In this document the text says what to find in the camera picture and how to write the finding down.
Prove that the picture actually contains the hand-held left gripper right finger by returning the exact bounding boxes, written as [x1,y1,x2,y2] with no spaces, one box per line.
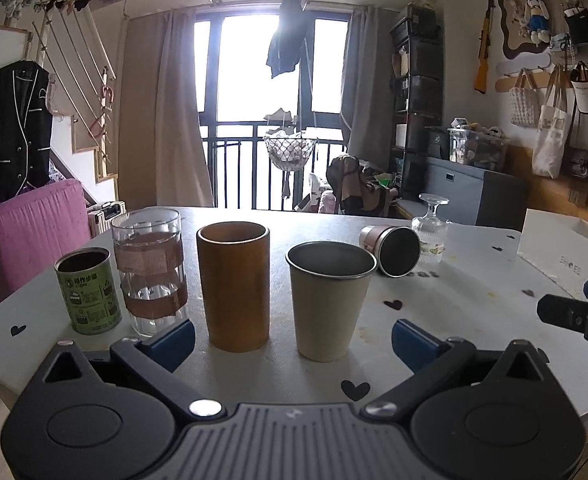
[363,319,555,419]

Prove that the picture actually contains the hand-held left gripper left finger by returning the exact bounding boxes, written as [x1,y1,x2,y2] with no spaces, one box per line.
[35,319,226,420]

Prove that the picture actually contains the brown leather shoulder bag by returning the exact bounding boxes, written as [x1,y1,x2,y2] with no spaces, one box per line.
[561,110,588,183]

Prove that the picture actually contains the brown wooden cup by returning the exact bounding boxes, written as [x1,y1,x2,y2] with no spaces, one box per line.
[196,221,271,352]

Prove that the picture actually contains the white cup with metal inside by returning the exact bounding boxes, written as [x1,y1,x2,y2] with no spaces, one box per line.
[286,241,377,362]

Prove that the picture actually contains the pink metal cup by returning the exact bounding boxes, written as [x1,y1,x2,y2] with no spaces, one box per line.
[359,224,421,279]

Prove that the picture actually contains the white cardboard box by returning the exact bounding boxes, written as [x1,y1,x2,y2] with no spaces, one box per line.
[517,208,588,306]

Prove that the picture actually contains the clear glass with brown tape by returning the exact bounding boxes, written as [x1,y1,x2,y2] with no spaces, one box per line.
[111,208,189,338]

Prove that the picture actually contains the green tin can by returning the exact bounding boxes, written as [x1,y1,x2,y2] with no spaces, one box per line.
[54,247,123,336]

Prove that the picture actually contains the clear ribbed glass goblet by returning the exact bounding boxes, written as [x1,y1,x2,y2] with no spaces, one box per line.
[411,193,450,265]

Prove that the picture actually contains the white plastic crate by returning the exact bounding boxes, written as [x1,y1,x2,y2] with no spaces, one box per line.
[88,200,127,236]

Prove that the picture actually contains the grey cabinet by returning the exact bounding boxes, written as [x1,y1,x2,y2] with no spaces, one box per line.
[399,155,530,227]

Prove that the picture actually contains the cream canvas tote bag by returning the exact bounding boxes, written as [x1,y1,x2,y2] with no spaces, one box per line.
[531,67,569,179]

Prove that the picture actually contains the pile of brown clothes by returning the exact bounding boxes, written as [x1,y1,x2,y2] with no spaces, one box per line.
[326,154,399,216]

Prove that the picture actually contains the clear storage box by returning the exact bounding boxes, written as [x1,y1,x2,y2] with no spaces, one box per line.
[448,127,509,171]

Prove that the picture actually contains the pink chair cover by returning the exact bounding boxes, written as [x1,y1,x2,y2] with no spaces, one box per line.
[0,178,93,301]

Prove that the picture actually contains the black balcony railing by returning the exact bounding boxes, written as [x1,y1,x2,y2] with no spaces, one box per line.
[200,120,349,211]

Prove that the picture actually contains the white net bag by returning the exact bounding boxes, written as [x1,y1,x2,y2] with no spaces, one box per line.
[510,69,542,127]

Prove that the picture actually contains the dark green box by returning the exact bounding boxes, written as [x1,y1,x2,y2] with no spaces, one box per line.
[426,126,452,158]

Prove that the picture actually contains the grey curtain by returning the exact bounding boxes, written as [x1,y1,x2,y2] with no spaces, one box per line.
[340,5,399,161]
[155,9,215,208]

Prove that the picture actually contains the hanging net basket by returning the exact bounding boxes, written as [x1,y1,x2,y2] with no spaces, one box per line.
[263,110,319,171]

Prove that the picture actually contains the black shelf unit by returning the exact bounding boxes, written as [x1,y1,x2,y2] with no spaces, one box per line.
[390,2,444,196]

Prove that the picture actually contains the black and white handbag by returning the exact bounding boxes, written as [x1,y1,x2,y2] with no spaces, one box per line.
[564,2,588,45]

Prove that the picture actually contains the black jacket with white trim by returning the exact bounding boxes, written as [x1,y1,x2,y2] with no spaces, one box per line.
[0,60,55,203]

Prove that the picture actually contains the plush doll in blue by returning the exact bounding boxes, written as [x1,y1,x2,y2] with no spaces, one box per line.
[521,0,552,43]

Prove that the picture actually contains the white stair railing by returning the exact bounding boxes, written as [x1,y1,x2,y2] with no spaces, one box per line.
[24,0,117,181]

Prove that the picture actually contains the dark hanging garment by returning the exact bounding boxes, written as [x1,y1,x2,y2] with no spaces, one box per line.
[266,0,311,79]

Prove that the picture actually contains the white bag with black handles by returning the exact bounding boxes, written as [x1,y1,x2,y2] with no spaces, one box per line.
[568,61,588,113]

